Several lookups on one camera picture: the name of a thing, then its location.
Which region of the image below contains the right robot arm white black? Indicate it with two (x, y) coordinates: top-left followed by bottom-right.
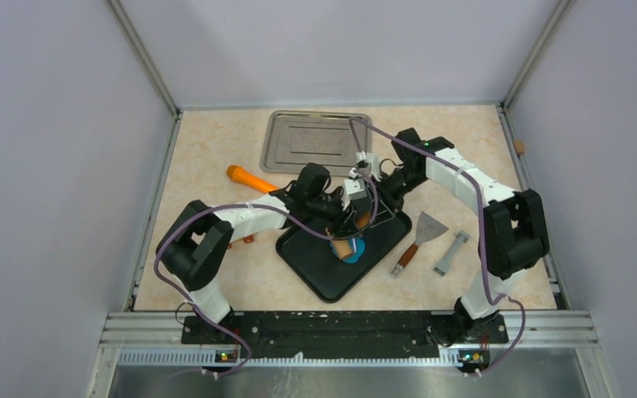
(383, 129), (550, 342)

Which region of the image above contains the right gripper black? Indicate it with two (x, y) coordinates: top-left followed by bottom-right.
(365, 167), (425, 229)

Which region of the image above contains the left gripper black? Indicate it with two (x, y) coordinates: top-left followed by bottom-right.
(307, 192), (362, 238)

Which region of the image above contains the silver metal tray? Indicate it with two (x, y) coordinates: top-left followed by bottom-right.
(260, 110), (372, 177)

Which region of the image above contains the small wooden cork piece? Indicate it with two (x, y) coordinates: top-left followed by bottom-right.
(513, 139), (525, 156)

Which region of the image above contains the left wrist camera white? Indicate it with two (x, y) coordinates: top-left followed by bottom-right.
(341, 177), (367, 211)

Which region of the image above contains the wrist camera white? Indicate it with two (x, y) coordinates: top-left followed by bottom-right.
(341, 177), (367, 211)
(350, 151), (381, 181)

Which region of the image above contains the black baking tray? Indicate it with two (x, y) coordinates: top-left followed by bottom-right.
(275, 212), (412, 303)

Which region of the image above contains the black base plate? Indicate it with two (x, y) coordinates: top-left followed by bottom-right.
(181, 311), (509, 359)

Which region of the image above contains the blue dough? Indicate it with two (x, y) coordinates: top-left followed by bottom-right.
(330, 237), (366, 264)

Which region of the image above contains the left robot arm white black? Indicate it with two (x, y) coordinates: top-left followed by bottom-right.
(155, 163), (379, 343)

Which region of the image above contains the wooden rolling pin roller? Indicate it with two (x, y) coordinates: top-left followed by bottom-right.
(330, 212), (372, 262)

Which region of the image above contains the metal scraper wooden handle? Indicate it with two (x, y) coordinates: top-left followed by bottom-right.
(390, 211), (449, 277)

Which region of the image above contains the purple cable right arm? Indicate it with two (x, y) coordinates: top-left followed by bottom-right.
(348, 117), (528, 377)

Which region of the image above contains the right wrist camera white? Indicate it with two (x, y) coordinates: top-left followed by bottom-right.
(350, 151), (381, 181)

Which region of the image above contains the yellow toy car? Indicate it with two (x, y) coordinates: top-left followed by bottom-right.
(227, 235), (255, 250)

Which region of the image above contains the grey dumbbell-shaped tool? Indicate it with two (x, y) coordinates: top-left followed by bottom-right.
(434, 231), (470, 276)

